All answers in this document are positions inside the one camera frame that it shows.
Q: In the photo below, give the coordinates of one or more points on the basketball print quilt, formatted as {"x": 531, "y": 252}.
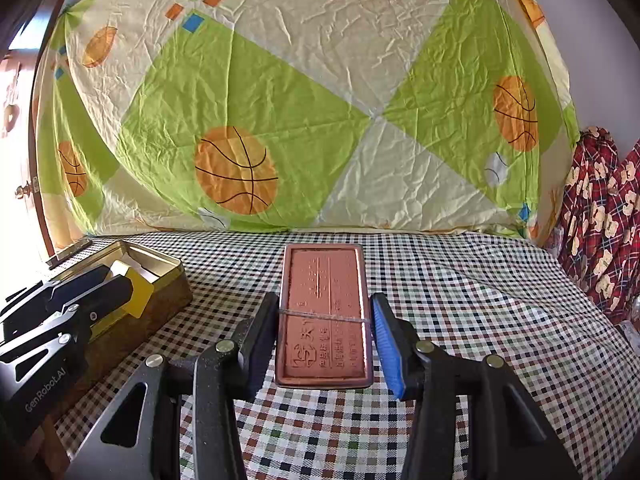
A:
{"x": 300, "y": 85}

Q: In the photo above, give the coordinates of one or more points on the brown wooden door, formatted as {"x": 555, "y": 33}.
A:
{"x": 25, "y": 35}

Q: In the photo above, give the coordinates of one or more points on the red plaid bear blanket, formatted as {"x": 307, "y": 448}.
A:
{"x": 600, "y": 220}

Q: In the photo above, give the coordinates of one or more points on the reddish brown embossed tin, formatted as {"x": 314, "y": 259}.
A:
{"x": 325, "y": 280}

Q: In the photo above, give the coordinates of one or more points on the yellow cube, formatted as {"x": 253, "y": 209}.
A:
{"x": 140, "y": 292}

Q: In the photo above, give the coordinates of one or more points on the brown and gold tin box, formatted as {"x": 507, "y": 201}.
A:
{"x": 150, "y": 310}

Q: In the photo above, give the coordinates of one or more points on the white plastic object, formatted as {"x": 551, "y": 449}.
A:
{"x": 631, "y": 337}

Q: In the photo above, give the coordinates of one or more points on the thin rubber band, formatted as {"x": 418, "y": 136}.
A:
{"x": 325, "y": 316}

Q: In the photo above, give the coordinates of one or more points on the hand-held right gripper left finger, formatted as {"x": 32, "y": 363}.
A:
{"x": 257, "y": 340}

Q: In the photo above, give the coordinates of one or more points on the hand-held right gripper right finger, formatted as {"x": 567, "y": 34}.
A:
{"x": 390, "y": 350}

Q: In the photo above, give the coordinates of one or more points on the checkered bedsheet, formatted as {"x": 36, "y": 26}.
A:
{"x": 475, "y": 300}

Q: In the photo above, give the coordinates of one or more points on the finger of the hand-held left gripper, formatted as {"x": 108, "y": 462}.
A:
{"x": 107, "y": 300}
{"x": 85, "y": 282}

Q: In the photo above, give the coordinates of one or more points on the grey metal bar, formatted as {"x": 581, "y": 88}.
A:
{"x": 70, "y": 252}

